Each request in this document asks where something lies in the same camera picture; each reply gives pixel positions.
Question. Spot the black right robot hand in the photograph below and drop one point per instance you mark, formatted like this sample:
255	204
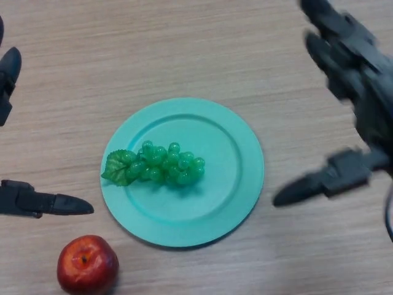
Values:
365	80

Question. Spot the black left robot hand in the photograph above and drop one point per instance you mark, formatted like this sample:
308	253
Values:
18	199

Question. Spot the green grapes bunch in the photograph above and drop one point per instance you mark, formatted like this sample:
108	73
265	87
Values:
159	166

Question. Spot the teal round plate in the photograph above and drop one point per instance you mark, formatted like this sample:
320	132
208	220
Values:
196	209

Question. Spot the red apple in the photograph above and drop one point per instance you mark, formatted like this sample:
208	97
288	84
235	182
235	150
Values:
87	267

